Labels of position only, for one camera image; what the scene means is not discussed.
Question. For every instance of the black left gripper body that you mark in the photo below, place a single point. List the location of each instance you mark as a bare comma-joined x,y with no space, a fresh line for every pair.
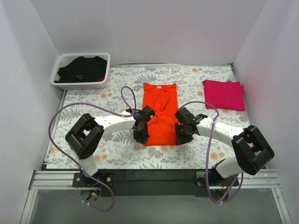
140,135

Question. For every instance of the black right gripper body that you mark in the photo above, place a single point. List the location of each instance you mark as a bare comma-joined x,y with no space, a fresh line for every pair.
182,136

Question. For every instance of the orange t shirt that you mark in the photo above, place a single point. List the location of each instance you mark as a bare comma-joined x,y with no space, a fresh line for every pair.
163,100

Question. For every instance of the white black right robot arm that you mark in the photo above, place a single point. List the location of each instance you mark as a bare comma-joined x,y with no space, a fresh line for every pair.
252,151

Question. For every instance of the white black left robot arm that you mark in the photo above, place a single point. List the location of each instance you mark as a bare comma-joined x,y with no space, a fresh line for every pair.
85,135

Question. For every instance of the floral patterned table mat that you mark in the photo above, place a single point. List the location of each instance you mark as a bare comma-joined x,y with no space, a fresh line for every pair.
125,87

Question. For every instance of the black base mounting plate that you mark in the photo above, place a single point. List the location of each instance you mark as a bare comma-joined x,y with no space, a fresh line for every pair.
153,182

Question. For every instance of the folded magenta t shirt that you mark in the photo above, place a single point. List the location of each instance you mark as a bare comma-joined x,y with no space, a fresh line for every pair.
224,95

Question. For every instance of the black t shirt in basket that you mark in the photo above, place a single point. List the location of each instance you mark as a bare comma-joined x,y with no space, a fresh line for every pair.
83,70

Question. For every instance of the white plastic laundry basket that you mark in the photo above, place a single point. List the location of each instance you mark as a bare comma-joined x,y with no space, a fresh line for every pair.
66,59

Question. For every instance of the aluminium frame rail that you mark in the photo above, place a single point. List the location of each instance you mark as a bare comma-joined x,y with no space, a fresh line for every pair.
265,179

